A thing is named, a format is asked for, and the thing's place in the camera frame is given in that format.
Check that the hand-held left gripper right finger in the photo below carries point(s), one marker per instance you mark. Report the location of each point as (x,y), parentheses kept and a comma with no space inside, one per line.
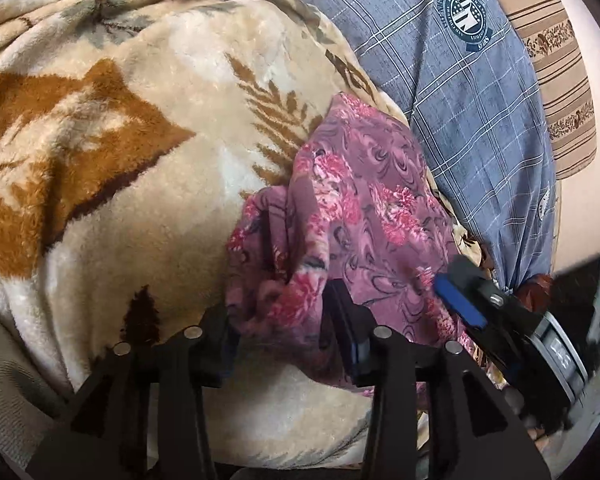
(357,352)

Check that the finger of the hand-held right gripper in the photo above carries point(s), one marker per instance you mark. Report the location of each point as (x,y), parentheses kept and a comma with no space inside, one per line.
(460,300)
(500,352)

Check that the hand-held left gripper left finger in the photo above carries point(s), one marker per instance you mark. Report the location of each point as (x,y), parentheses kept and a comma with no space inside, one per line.
(215,355)

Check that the purple floral shirt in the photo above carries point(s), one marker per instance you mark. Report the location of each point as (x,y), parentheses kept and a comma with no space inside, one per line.
(370,200)

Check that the dark red plastic bag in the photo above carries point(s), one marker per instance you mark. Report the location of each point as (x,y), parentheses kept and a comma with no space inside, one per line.
(532,292)

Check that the beige leaf print blanket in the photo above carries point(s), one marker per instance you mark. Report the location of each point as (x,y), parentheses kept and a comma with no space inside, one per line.
(130,210)

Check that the blue plaid pillow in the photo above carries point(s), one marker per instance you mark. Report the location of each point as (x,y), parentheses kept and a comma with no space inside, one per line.
(455,110)

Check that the person's left leg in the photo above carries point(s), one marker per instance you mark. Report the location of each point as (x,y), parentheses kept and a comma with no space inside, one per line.
(10,385)

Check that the striped floral bolster pillow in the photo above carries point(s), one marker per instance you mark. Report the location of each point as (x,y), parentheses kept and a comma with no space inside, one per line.
(545,35)

